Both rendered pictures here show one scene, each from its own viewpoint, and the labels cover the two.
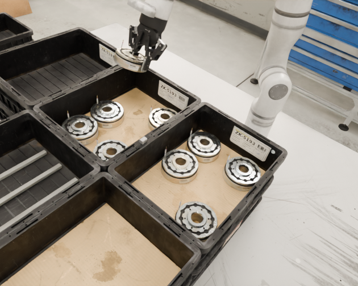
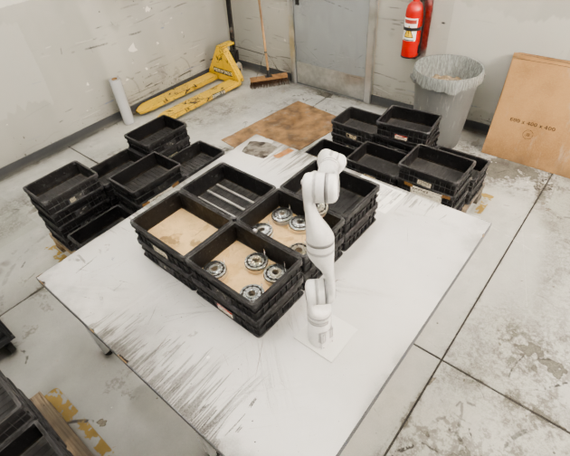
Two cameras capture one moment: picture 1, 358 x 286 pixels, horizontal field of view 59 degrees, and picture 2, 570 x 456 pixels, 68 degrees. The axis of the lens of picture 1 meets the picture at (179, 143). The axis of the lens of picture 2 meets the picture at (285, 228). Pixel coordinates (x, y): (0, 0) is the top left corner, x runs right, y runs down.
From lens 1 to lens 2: 167 cm
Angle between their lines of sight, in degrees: 68
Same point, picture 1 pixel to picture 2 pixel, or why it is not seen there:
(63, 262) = (200, 229)
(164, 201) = (232, 260)
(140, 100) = not seen: hidden behind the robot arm
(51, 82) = not seen: hidden behind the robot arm
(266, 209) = (251, 342)
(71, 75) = (342, 203)
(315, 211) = (248, 381)
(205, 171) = (256, 279)
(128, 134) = (285, 238)
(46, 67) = (346, 191)
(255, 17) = not seen: outside the picture
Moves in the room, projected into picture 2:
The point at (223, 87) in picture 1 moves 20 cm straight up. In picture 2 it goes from (410, 320) to (417, 289)
